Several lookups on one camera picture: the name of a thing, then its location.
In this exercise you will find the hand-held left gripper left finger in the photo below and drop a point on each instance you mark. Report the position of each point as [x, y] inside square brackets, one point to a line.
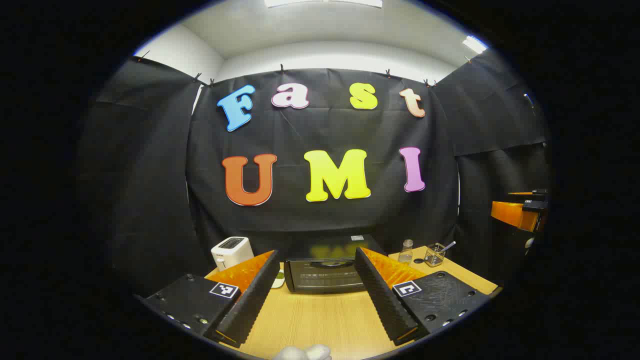
[250, 300]

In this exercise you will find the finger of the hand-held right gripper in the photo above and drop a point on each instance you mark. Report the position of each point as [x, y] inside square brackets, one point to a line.
[520, 193]
[512, 215]

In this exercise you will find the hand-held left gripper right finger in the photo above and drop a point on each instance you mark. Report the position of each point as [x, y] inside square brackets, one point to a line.
[382, 300]

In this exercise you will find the black electric oven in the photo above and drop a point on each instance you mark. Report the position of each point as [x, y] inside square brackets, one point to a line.
[322, 275]

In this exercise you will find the white divided snack dish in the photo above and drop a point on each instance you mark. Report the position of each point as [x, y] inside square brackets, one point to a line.
[279, 280]

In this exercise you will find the clear glass bottle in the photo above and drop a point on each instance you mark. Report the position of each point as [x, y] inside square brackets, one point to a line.
[406, 255]

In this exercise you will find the white toaster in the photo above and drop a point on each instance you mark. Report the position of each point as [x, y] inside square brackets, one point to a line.
[231, 252]

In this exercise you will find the striped straw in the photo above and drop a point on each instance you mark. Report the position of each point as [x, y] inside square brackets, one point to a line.
[448, 246]

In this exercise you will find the ceiling light panel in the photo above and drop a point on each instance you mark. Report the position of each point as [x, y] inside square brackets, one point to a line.
[475, 44]

